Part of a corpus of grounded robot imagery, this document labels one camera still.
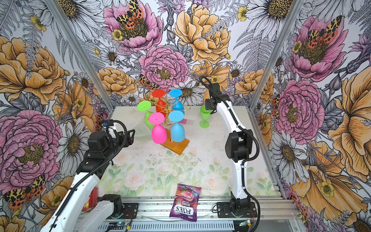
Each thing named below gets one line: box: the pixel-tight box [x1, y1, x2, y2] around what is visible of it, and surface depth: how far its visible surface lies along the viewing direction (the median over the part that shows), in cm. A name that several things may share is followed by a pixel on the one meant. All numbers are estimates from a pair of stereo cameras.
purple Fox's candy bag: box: [170, 183, 202, 222], surface depth 76 cm
